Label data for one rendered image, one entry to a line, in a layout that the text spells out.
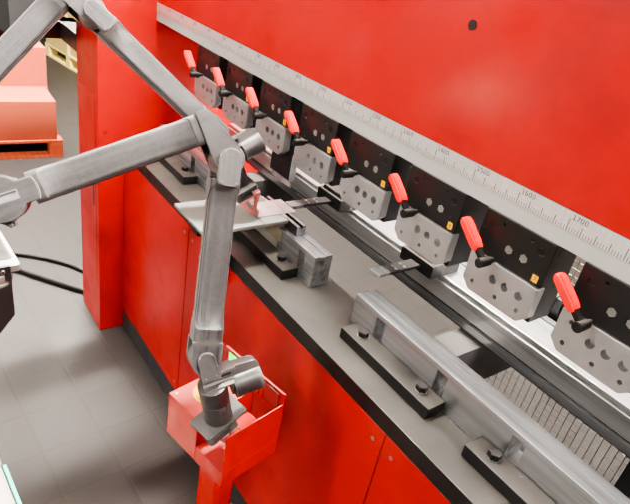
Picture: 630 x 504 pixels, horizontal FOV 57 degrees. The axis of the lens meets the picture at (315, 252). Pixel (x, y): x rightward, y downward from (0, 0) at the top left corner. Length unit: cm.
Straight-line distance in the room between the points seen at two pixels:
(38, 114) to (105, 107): 217
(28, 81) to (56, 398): 282
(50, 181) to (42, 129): 343
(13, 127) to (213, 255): 346
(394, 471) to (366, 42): 91
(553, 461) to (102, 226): 191
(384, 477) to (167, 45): 169
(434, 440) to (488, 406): 13
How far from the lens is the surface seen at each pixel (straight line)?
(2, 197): 105
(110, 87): 230
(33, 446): 234
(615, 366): 102
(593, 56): 98
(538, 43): 103
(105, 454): 228
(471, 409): 125
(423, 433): 124
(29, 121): 446
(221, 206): 109
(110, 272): 263
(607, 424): 141
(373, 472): 136
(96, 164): 107
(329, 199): 179
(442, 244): 116
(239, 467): 134
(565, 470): 117
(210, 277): 110
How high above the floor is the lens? 172
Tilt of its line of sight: 29 degrees down
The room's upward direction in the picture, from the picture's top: 11 degrees clockwise
